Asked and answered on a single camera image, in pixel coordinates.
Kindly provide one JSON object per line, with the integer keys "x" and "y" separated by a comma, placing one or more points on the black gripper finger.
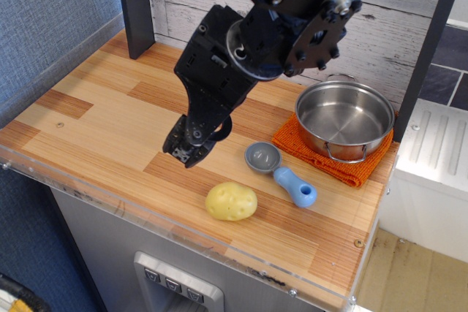
{"x": 189, "y": 154}
{"x": 223, "y": 132}

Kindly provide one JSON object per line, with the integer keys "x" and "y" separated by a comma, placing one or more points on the clear acrylic edge guard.
{"x": 282, "y": 258}

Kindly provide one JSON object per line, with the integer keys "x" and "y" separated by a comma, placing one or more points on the orange knitted cloth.
{"x": 287, "y": 138}

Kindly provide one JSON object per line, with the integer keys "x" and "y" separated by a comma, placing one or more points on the white ribbed side counter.
{"x": 426, "y": 202}

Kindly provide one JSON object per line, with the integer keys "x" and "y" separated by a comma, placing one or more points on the stainless steel pot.
{"x": 342, "y": 119}

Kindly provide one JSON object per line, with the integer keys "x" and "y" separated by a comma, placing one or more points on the dark grey right post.
{"x": 433, "y": 36}

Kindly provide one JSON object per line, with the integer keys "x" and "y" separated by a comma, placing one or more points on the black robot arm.
{"x": 229, "y": 54}

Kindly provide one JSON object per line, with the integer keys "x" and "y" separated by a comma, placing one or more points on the dark grey post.
{"x": 433, "y": 36}
{"x": 139, "y": 26}

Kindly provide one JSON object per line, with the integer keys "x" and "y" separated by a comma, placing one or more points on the silver dispenser button panel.
{"x": 168, "y": 288}

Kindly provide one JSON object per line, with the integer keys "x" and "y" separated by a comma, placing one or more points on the grey scoop with blue handle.
{"x": 266, "y": 158}

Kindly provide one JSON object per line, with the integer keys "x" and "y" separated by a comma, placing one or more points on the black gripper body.
{"x": 214, "y": 86}

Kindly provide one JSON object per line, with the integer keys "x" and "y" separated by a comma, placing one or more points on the yellow black object bottom left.
{"x": 16, "y": 297}

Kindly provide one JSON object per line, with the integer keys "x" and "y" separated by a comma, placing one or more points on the yellow potato-shaped egg toy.
{"x": 231, "y": 201}

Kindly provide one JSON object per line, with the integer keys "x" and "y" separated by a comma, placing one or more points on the dark grey left post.
{"x": 139, "y": 26}

